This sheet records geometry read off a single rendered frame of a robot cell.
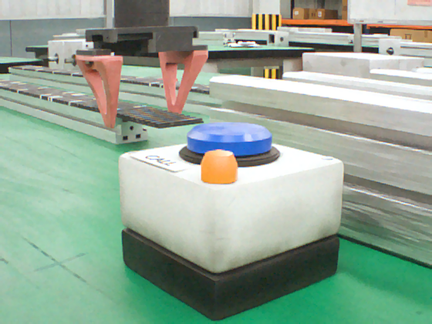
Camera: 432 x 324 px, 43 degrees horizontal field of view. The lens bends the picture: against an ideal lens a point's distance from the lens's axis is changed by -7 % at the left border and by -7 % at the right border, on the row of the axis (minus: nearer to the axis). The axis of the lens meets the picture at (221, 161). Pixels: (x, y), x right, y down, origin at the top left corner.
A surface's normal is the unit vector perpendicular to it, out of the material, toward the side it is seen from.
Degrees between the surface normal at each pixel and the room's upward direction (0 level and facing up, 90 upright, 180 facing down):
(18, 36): 90
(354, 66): 90
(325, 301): 0
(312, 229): 90
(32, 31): 90
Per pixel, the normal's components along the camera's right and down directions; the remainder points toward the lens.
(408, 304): 0.00, -0.97
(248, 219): 0.62, 0.18
